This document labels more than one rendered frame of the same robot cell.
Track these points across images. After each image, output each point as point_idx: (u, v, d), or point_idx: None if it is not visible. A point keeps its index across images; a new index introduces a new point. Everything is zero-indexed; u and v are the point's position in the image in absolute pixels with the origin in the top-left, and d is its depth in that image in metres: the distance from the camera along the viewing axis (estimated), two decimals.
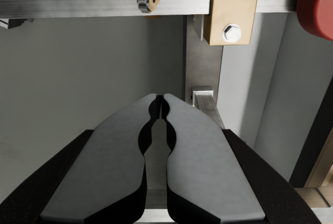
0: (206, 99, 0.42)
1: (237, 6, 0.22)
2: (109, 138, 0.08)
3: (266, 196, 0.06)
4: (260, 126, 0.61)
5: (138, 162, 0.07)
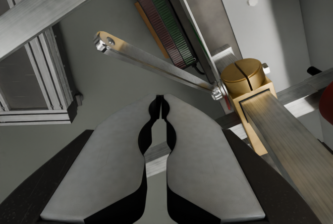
0: None
1: None
2: (109, 138, 0.08)
3: (266, 196, 0.06)
4: (322, 130, 0.61)
5: (138, 162, 0.07)
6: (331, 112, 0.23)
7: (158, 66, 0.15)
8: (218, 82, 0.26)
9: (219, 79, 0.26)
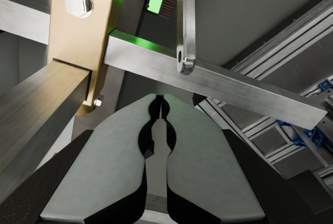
0: None
1: None
2: (109, 138, 0.08)
3: (266, 196, 0.06)
4: None
5: (138, 162, 0.07)
6: None
7: None
8: None
9: None
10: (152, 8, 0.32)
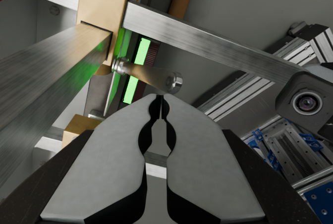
0: None
1: (98, 0, 0.22)
2: (109, 138, 0.08)
3: (266, 196, 0.06)
4: None
5: (138, 162, 0.07)
6: None
7: (148, 69, 0.16)
8: (114, 69, 0.28)
9: (112, 70, 0.28)
10: (126, 101, 0.48)
